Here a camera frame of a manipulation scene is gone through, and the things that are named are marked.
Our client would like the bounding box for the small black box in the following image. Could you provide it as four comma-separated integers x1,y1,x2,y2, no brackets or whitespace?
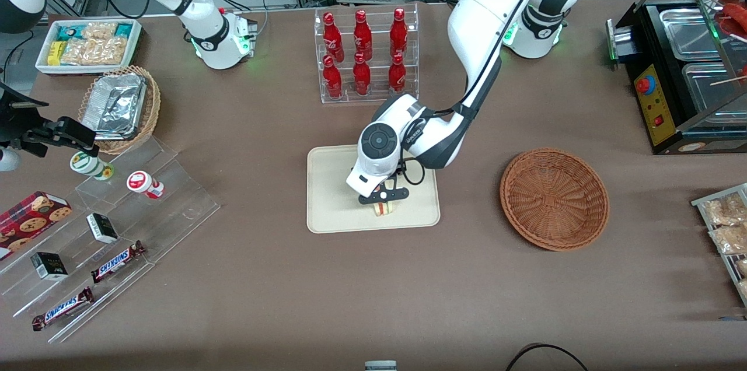
30,251,69,281
86,213,119,244

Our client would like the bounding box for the red fried food piece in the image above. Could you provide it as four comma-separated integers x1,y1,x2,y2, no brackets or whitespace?
722,2,747,39

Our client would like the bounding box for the clear acrylic stepped shelf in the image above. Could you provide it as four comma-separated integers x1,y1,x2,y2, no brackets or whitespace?
0,135,221,344

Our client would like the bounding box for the red lid white cup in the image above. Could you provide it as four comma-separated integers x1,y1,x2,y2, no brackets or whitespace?
127,170,165,200

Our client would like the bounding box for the white rectangular bin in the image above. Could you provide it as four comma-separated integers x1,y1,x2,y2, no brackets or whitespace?
35,19,142,76

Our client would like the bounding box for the Snickers chocolate bar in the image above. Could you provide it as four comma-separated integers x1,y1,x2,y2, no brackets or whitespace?
32,287,95,332
90,240,146,284

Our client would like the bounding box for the black cable loop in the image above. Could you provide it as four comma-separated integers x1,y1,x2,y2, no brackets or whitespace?
505,343,590,371

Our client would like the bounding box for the stainless steel pan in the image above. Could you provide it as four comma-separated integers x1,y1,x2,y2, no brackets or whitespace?
682,62,747,113
659,6,724,61

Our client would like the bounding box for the clear bag of crackers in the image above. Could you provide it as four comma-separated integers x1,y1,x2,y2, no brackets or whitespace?
82,22,121,43
61,37,130,66

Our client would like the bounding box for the red plaid cookie box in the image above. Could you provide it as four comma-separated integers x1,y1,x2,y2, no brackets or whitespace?
0,191,73,261

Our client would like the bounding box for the round brown wicker basket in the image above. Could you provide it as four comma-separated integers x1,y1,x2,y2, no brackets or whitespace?
500,148,610,252

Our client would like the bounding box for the clear acrylic bottle rack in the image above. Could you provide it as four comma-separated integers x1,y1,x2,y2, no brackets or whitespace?
313,2,420,104

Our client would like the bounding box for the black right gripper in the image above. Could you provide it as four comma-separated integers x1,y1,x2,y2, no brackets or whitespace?
0,83,97,158

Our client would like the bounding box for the beige plastic tray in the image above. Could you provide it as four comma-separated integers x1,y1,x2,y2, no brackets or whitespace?
306,139,441,235

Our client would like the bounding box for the red cola bottle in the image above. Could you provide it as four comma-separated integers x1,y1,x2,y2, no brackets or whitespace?
322,12,345,64
388,53,407,97
322,55,343,100
353,9,373,61
390,8,409,60
352,52,372,96

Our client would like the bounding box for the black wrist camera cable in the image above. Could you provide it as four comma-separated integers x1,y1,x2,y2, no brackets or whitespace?
400,158,427,187

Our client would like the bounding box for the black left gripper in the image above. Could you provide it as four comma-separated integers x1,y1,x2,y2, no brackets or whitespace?
358,187,410,213

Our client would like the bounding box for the light tan wicker basket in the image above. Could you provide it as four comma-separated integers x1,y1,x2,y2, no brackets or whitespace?
78,65,162,155

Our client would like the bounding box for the black food warmer cabinet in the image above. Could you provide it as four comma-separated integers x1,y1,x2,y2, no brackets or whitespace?
606,0,747,156

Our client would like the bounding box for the green lid white cup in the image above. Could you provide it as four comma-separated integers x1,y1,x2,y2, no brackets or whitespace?
70,150,115,181

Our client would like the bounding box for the aluminium foil tray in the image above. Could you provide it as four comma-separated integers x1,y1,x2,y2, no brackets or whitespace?
81,72,148,141

